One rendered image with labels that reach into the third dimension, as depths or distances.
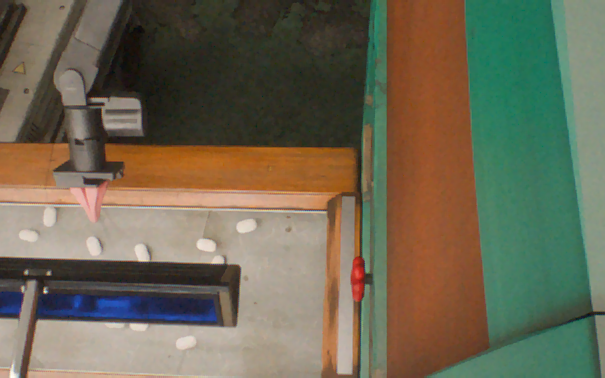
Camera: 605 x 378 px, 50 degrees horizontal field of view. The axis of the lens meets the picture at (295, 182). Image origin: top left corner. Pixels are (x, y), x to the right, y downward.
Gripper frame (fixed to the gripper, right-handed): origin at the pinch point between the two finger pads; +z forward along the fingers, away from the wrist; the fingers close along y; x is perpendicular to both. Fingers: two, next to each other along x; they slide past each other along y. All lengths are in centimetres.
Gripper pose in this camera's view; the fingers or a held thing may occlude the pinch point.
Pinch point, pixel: (94, 216)
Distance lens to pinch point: 115.6
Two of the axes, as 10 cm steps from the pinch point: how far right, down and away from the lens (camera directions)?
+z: 0.0, 9.4, 3.4
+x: 0.8, -3.4, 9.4
